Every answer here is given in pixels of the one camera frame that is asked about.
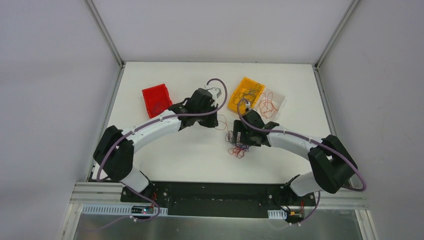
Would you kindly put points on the white cable duct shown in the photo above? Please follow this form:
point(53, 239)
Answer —
point(277, 214)
point(123, 210)

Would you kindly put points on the orange plastic bin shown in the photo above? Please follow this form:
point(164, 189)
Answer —
point(247, 89)

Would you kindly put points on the white plastic bin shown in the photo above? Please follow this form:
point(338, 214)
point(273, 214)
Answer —
point(270, 104)

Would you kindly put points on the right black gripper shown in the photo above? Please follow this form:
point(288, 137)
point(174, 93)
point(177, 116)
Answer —
point(237, 138)

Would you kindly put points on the left white cable duct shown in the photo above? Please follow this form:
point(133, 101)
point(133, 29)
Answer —
point(123, 210)

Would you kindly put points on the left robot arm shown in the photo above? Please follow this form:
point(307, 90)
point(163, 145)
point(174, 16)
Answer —
point(116, 148)

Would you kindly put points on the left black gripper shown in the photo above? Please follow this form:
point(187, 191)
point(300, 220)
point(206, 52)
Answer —
point(210, 120)

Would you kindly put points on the aluminium frame rail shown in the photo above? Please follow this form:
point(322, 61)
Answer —
point(110, 193)

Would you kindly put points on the red plastic bin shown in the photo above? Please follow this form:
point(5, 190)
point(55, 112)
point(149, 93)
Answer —
point(156, 99)

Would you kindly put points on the right white cable duct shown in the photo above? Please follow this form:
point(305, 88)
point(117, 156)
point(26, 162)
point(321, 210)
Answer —
point(277, 214)

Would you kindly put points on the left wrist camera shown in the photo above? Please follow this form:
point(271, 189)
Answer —
point(215, 92)

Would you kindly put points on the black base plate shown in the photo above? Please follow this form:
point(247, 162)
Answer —
point(228, 200)

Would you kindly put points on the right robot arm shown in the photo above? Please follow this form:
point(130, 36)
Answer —
point(331, 164)

